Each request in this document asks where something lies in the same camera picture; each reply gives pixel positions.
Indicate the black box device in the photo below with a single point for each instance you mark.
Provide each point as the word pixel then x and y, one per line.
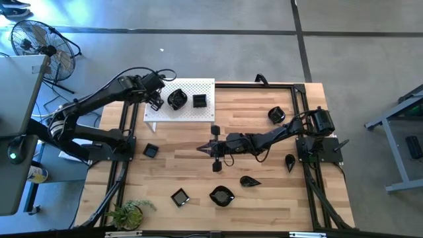
pixel 413 147

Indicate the white perforated metal shelf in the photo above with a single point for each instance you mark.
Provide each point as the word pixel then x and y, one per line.
pixel 198 115

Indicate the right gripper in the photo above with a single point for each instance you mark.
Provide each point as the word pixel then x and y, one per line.
pixel 238 145

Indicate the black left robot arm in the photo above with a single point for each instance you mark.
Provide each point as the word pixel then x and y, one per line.
pixel 92 99

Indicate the black floor fan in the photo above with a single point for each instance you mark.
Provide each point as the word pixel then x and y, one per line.
pixel 48 50

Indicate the black teardrop mini plate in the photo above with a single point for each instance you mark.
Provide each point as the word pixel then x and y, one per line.
pixel 290 161
pixel 248 182

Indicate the silver metal bracket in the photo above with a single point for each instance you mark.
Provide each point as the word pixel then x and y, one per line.
pixel 124 234
pixel 307 235

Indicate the grey desk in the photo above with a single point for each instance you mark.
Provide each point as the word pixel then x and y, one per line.
pixel 16 86

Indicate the person's shoe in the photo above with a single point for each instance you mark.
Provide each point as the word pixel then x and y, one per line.
pixel 15 13
pixel 15 4

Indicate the grey metal table frame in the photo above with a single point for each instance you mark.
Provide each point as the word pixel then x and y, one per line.
pixel 395 148

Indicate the black aluminium table frame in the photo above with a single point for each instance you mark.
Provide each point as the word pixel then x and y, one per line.
pixel 257 86

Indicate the black leaf-shaped mini plate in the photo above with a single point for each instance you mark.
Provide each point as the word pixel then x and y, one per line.
pixel 276 115
pixel 177 99
pixel 185 94
pixel 221 196

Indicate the yellow white can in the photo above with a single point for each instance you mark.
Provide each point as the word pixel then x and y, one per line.
pixel 38 175

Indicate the green potted plant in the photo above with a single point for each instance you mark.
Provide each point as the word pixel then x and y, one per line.
pixel 127 216

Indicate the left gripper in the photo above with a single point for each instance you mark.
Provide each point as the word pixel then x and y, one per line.
pixel 153 82

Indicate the black square mini plate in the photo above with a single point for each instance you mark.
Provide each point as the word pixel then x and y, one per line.
pixel 199 101
pixel 180 197
pixel 150 150
pixel 194 96

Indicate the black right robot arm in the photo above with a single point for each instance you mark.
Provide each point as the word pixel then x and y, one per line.
pixel 281 135

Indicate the black round LED device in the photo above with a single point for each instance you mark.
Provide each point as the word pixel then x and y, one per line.
pixel 18 148

